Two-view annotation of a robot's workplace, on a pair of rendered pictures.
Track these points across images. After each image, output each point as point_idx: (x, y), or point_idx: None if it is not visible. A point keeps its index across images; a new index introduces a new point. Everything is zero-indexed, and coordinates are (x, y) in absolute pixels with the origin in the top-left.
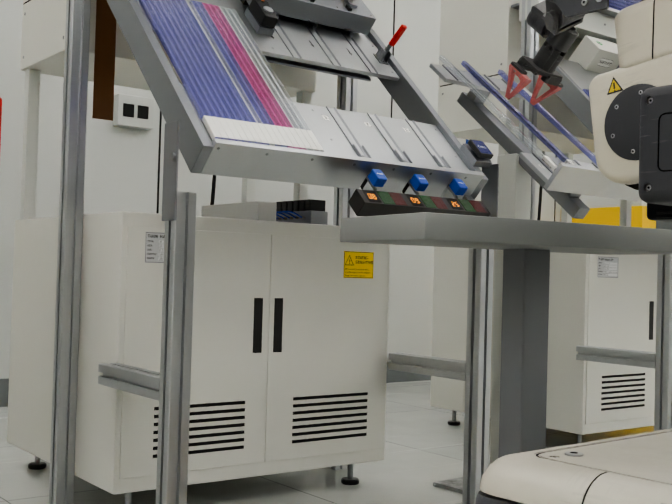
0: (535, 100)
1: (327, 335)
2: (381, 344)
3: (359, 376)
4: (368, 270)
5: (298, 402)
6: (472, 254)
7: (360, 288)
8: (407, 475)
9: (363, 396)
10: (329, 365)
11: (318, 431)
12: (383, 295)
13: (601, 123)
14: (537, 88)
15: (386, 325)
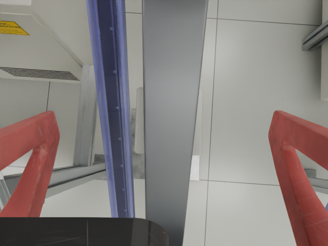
0: (277, 149)
1: (1, 53)
2: (71, 60)
3: (56, 67)
4: (18, 30)
5: (3, 68)
6: None
7: (17, 38)
8: (141, 76)
9: (66, 72)
10: (18, 62)
11: (33, 75)
12: (54, 44)
13: None
14: (317, 161)
15: (72, 54)
